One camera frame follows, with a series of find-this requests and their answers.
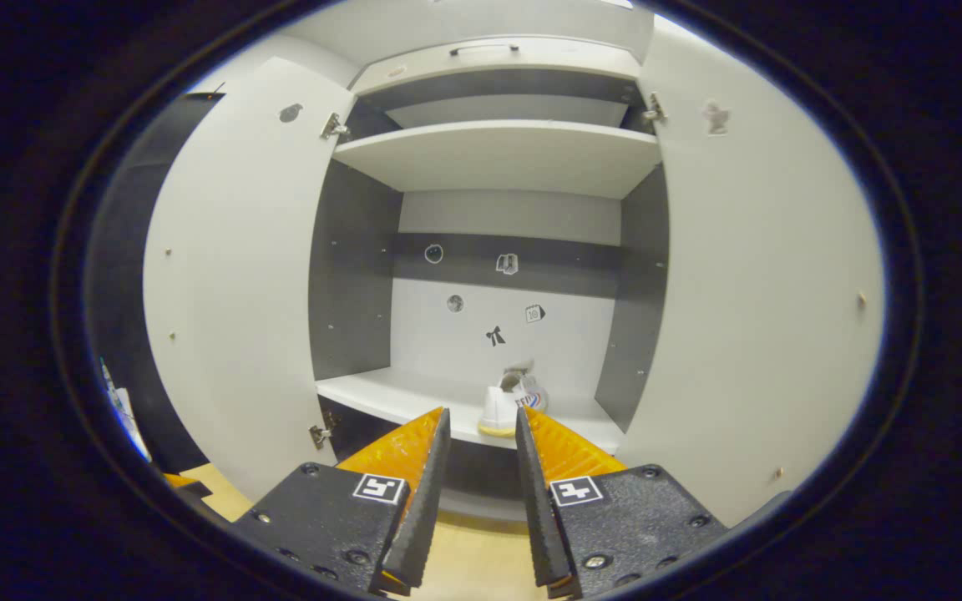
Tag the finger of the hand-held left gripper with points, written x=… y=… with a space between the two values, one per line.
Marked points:
x=184 y=484

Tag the black backdrop cloth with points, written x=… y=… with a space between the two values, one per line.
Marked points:
x=126 y=250

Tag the white shoe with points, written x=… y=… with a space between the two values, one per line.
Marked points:
x=502 y=409

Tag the white shoe cabinet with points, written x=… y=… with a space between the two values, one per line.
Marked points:
x=506 y=159

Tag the white cabinet door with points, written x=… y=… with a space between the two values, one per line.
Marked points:
x=756 y=317
x=235 y=292

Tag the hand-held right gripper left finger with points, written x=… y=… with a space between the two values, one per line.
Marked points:
x=422 y=509

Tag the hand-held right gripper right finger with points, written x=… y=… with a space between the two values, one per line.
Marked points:
x=538 y=509

